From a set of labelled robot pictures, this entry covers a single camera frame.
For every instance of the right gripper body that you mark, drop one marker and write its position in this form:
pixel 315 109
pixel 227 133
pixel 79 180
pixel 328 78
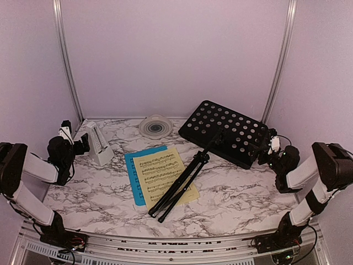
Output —
pixel 263 153

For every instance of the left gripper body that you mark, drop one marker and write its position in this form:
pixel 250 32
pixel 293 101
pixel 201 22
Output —
pixel 80 150

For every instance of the white metronome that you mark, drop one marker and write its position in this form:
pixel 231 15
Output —
pixel 100 150

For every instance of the black music stand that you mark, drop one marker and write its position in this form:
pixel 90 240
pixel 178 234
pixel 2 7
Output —
pixel 216 129

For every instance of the blue sheet music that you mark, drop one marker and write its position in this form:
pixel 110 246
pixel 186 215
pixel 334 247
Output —
pixel 132 173

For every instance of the yellow sheet music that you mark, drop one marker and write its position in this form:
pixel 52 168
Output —
pixel 157 172

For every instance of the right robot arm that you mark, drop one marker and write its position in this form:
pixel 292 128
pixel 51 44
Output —
pixel 329 166

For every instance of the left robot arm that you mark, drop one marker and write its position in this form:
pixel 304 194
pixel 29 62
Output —
pixel 57 169

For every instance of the grey collapsible bowl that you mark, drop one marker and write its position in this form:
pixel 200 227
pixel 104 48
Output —
pixel 155 127

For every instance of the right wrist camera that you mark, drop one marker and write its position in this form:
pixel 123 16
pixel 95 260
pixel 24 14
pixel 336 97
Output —
pixel 274 145

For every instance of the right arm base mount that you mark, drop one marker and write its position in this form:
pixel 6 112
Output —
pixel 277 243

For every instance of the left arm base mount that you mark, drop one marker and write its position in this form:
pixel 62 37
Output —
pixel 64 240

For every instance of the aluminium front rail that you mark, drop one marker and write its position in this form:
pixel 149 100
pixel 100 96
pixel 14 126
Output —
pixel 109 249

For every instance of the left aluminium frame post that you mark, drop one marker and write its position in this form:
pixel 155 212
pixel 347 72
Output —
pixel 65 58

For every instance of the aluminium frame post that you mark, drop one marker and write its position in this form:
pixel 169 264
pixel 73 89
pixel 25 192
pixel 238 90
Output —
pixel 284 50
pixel 65 58

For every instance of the right aluminium frame post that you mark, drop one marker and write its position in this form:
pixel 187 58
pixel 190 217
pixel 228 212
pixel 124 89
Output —
pixel 284 50

